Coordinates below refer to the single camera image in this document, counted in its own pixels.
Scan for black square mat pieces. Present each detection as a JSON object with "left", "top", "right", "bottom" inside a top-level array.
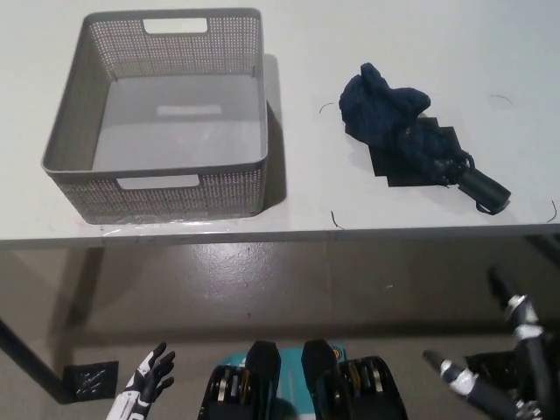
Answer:
[{"left": 345, "top": 116, "right": 461, "bottom": 190}]

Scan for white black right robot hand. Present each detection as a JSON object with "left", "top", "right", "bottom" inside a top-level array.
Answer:
[{"left": 422, "top": 264, "right": 560, "bottom": 420}]

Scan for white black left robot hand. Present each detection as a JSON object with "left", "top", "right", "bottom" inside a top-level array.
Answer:
[{"left": 106, "top": 341, "right": 177, "bottom": 420}]

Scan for black table leg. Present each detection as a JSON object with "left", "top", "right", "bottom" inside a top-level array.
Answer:
[{"left": 0, "top": 314, "right": 67, "bottom": 403}]

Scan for navy blue folded umbrella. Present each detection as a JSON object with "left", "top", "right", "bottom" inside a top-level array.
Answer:
[{"left": 339, "top": 62, "right": 513, "bottom": 215}]

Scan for grey perforated plastic basket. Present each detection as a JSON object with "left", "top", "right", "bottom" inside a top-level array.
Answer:
[{"left": 39, "top": 6, "right": 270, "bottom": 226}]

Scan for black teal robot torso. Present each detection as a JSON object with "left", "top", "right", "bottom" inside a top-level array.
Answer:
[{"left": 199, "top": 339, "right": 410, "bottom": 420}]

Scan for black floor tape patch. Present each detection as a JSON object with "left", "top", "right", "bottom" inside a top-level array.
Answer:
[{"left": 62, "top": 360, "right": 120, "bottom": 403}]

